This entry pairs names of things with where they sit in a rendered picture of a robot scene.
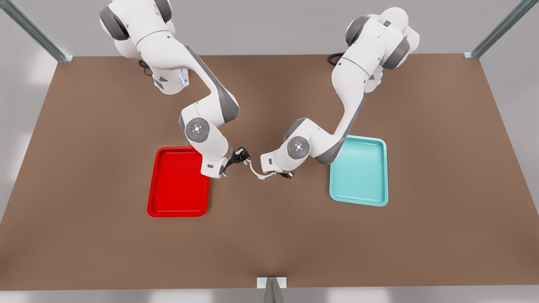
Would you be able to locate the white drainage pipe clamp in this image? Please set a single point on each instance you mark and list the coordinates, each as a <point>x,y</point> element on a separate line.
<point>255,168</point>

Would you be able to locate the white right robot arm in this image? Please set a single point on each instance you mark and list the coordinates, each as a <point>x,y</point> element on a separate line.
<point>168,50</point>

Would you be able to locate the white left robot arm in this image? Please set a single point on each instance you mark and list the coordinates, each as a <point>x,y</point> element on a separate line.
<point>362,67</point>

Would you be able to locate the red rectangular tray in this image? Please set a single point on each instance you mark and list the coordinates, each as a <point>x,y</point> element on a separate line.
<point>178,182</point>

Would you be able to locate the light blue rectangular tray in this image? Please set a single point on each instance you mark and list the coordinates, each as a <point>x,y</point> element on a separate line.
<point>359,172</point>

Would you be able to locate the silver frame post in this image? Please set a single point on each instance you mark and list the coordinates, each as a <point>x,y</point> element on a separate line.
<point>499,29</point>
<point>272,289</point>
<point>36,31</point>

